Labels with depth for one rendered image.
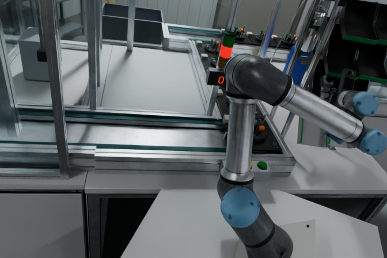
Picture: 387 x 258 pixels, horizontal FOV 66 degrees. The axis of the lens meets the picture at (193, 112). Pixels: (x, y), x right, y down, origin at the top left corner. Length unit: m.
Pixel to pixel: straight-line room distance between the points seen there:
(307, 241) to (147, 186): 0.63
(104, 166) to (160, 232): 0.36
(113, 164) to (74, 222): 0.35
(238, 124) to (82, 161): 0.67
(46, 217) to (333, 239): 1.18
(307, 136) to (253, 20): 3.85
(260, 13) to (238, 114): 4.30
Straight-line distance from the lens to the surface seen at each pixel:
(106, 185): 1.29
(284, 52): 2.74
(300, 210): 1.41
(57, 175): 1.32
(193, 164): 1.32
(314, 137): 1.57
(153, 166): 1.30
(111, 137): 1.41
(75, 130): 1.46
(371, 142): 0.99
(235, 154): 1.00
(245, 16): 5.24
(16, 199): 1.43
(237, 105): 0.95
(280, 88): 0.83
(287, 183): 1.49
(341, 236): 1.42
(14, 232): 1.61
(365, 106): 1.11
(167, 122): 1.49
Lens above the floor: 1.83
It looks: 34 degrees down
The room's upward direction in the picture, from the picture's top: 12 degrees clockwise
